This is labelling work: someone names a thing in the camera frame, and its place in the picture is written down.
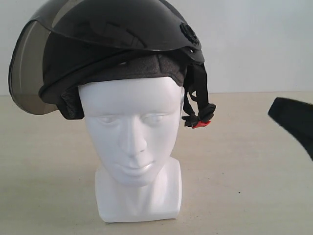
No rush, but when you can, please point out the white mannequin head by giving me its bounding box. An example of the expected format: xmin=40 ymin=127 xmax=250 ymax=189
xmin=79 ymin=77 xmax=183 ymax=223

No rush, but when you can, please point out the black helmet with visor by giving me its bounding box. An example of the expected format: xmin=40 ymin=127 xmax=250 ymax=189
xmin=8 ymin=0 xmax=216 ymax=128

